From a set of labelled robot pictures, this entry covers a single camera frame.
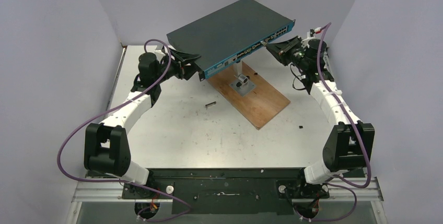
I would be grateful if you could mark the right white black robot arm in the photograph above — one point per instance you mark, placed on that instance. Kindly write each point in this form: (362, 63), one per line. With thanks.
(350, 141)

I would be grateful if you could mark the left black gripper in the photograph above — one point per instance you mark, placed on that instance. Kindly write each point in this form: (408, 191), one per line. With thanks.
(185, 69)

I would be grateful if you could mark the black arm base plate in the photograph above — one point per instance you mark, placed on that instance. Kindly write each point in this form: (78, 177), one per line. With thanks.
(231, 191)

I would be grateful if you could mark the aluminium frame rail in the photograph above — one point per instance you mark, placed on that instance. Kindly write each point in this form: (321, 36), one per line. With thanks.
(112, 192)

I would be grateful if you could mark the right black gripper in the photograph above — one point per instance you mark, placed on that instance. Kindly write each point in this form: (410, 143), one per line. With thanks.
(276, 49)

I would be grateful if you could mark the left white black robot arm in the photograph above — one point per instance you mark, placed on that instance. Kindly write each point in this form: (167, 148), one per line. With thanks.
(106, 143)

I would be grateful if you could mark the dark transceiver module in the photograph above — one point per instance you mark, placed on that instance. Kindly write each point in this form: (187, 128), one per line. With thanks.
(210, 104)

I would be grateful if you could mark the teal grey network switch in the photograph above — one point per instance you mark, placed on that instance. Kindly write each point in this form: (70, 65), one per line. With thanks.
(229, 34)

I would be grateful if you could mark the wooden base board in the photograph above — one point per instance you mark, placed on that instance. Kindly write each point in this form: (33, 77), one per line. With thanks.
(259, 102)

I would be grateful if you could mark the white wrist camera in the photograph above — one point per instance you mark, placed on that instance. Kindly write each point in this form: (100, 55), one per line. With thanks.
(311, 35)
(160, 50)

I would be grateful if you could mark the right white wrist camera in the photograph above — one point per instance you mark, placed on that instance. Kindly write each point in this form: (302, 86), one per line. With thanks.
(311, 35)

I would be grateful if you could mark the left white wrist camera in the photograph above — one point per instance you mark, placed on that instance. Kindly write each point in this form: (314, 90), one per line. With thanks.
(160, 50)

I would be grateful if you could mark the metal switch mounting stand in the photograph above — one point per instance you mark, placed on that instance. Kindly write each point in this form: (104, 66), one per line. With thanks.
(242, 85)

